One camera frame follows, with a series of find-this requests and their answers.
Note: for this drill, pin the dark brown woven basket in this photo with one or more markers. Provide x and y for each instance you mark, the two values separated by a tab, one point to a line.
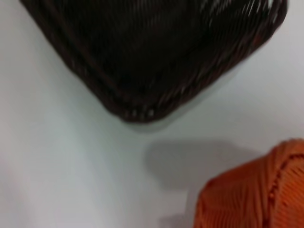
152	52

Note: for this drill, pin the orange woven plastic basket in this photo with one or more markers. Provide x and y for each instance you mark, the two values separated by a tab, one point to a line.
256	190

